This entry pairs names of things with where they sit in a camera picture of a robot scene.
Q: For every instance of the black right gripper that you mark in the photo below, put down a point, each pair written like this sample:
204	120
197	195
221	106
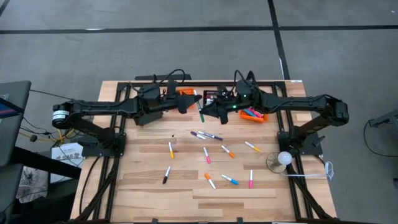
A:
239	99

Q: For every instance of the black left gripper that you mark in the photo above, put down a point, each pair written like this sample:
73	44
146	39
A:
168	103

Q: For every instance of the green thin marker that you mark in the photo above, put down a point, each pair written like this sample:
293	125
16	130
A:
202	117

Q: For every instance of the red Expo marker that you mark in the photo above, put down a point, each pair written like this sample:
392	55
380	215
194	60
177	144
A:
209	99

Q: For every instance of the purple-capped white thin marker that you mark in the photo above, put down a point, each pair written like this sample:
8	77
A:
213	136
198	135

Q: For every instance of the blue Sharpie highlighter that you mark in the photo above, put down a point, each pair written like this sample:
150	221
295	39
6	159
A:
247	112

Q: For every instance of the pink highlighter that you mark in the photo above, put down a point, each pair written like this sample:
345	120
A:
256	112

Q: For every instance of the yellow-capped white thin marker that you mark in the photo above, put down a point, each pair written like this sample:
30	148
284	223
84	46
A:
171	151
252	146

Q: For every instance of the blue-capped white thin marker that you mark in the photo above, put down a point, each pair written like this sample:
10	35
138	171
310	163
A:
230	179

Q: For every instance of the black-capped white thin marker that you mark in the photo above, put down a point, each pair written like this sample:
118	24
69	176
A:
166	175

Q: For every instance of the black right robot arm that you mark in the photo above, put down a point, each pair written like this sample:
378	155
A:
295	102

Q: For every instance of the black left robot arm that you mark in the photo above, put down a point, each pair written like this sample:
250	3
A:
102	107

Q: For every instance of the orange slotted plastic basket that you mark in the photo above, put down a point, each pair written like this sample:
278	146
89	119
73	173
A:
253	119
187	91

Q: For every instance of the black bar device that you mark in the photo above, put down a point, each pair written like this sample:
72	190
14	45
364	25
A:
146	77

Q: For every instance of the black clamp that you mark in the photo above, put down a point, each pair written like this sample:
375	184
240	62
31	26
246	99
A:
251	74

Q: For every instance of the brass lamp with white bulb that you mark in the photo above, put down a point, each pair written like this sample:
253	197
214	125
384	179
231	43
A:
284	158

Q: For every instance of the white paper sheet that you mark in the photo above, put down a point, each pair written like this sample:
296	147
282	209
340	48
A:
65	154

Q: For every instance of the patterned cloth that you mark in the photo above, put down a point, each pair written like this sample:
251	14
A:
31	183

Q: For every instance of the grey side table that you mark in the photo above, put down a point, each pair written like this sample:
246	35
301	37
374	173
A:
12	130

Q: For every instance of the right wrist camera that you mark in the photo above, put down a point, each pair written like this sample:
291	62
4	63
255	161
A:
224	92

